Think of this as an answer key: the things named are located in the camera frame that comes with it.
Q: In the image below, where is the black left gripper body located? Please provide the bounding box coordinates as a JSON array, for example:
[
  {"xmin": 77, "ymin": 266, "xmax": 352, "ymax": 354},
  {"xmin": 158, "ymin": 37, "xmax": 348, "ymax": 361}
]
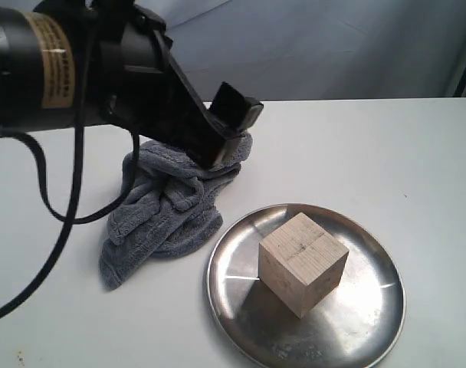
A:
[{"xmin": 77, "ymin": 1, "xmax": 214, "ymax": 169}]

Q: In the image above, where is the grey terry towel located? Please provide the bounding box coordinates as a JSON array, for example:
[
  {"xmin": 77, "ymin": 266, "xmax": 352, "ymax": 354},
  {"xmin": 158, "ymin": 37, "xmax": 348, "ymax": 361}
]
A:
[{"xmin": 98, "ymin": 133, "xmax": 253, "ymax": 291}]

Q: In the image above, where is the light wooden cube block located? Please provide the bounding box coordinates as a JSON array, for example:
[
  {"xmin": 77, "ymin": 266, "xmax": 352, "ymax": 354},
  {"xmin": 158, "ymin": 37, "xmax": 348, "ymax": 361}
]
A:
[{"xmin": 258, "ymin": 212, "xmax": 350, "ymax": 318}]

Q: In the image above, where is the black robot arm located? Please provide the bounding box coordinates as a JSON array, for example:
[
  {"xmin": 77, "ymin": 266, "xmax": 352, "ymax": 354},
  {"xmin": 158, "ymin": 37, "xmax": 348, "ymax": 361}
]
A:
[{"xmin": 0, "ymin": 1, "xmax": 263, "ymax": 169}]

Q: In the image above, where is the grey backdrop cloth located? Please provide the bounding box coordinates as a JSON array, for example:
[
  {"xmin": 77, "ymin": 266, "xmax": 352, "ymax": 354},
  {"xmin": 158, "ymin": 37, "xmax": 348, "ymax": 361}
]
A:
[{"xmin": 145, "ymin": 1, "xmax": 466, "ymax": 100}]

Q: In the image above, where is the round stainless steel plate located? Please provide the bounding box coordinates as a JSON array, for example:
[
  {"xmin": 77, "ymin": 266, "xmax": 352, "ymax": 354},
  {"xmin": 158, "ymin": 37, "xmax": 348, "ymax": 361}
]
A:
[{"xmin": 205, "ymin": 203, "xmax": 406, "ymax": 367}]

